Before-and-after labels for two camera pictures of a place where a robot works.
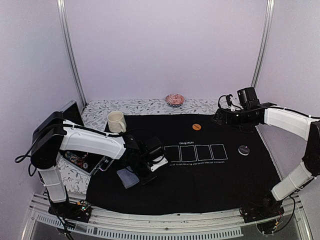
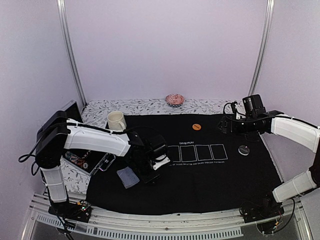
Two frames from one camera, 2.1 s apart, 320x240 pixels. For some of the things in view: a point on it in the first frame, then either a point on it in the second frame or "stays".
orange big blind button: (196, 127) stays
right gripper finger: (218, 117) → (223, 125)
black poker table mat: (215, 165) stays
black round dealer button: (243, 150) stays
